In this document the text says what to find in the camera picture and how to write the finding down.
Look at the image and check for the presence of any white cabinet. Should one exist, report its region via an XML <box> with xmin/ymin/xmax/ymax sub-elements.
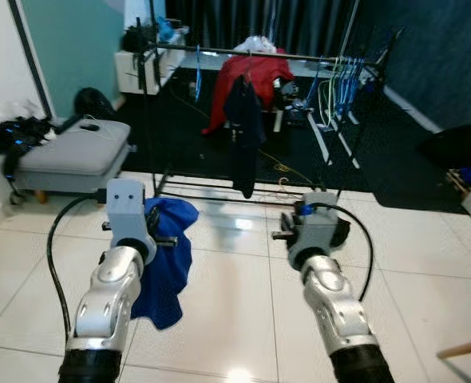
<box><xmin>114</xmin><ymin>48</ymin><xmax>180</xmax><ymax>97</ymax></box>

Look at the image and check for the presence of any black backpack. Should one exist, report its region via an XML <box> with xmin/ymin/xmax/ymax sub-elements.
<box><xmin>74</xmin><ymin>88</ymin><xmax>117</xmax><ymax>122</ymax></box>

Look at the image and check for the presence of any blue garment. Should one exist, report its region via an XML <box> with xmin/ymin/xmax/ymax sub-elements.
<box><xmin>132</xmin><ymin>197</ymin><xmax>200</xmax><ymax>332</ymax></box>

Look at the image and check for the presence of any black long case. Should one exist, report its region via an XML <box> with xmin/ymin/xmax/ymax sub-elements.
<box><xmin>52</xmin><ymin>113</ymin><xmax>85</xmax><ymax>132</ymax></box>

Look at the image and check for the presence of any navy printed t-shirt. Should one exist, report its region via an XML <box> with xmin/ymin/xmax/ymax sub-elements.
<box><xmin>224</xmin><ymin>74</ymin><xmax>267</xmax><ymax>199</ymax></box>

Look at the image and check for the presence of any black floor mat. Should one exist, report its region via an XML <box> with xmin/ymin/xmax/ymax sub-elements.
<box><xmin>112</xmin><ymin>80</ymin><xmax>471</xmax><ymax>215</ymax></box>

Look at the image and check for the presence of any wooden furniture leg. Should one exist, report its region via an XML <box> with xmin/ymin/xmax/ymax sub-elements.
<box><xmin>437</xmin><ymin>337</ymin><xmax>471</xmax><ymax>360</ymax></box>

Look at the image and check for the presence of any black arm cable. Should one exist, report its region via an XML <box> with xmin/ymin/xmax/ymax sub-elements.
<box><xmin>46</xmin><ymin>194</ymin><xmax>109</xmax><ymax>344</ymax></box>
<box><xmin>315</xmin><ymin>202</ymin><xmax>374</xmax><ymax>304</ymax></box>

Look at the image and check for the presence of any grey cushioned ottoman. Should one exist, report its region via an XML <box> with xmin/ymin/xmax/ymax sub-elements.
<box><xmin>14</xmin><ymin>118</ymin><xmax>133</xmax><ymax>207</ymax></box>

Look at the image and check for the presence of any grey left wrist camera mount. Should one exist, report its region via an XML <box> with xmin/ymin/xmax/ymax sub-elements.
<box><xmin>106</xmin><ymin>179</ymin><xmax>158</xmax><ymax>256</ymax></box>

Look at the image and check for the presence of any dark curtain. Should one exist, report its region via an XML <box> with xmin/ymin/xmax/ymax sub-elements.
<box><xmin>164</xmin><ymin>0</ymin><xmax>356</xmax><ymax>58</ymax></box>

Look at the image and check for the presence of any white cloth bundle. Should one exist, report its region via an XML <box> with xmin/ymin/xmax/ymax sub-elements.
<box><xmin>235</xmin><ymin>36</ymin><xmax>278</xmax><ymax>57</ymax></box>

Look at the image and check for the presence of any red cloth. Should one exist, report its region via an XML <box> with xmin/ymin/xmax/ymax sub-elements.
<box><xmin>204</xmin><ymin>54</ymin><xmax>295</xmax><ymax>136</ymax></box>

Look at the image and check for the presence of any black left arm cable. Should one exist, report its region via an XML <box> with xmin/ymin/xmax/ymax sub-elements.
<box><xmin>46</xmin><ymin>194</ymin><xmax>109</xmax><ymax>344</ymax></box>

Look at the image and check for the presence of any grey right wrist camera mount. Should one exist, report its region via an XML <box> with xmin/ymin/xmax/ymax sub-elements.
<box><xmin>287</xmin><ymin>191</ymin><xmax>340</xmax><ymax>268</ymax></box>

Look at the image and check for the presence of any clear plastic bag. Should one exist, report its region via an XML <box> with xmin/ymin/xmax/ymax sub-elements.
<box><xmin>0</xmin><ymin>100</ymin><xmax>45</xmax><ymax>120</ymax></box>

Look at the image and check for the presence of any black metal clothes rack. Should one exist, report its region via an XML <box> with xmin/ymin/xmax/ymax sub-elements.
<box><xmin>136</xmin><ymin>0</ymin><xmax>404</xmax><ymax>200</ymax></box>

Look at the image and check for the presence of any black strapped bag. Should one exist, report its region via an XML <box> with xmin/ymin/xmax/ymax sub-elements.
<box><xmin>0</xmin><ymin>112</ymin><xmax>57</xmax><ymax>180</ymax></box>

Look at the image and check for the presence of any black bulky floor bag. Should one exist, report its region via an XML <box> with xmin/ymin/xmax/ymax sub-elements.
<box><xmin>419</xmin><ymin>124</ymin><xmax>471</xmax><ymax>172</ymax></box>

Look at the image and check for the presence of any pale green plastic hanger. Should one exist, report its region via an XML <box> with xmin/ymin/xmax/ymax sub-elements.
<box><xmin>319</xmin><ymin>57</ymin><xmax>336</xmax><ymax>132</ymax></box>

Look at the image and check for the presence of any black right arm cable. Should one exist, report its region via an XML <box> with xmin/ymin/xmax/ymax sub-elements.
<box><xmin>315</xmin><ymin>202</ymin><xmax>374</xmax><ymax>304</ymax></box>

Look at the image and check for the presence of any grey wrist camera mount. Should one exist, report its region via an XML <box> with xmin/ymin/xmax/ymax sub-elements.
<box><xmin>287</xmin><ymin>191</ymin><xmax>340</xmax><ymax>268</ymax></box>
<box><xmin>106</xmin><ymin>179</ymin><xmax>158</xmax><ymax>256</ymax></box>

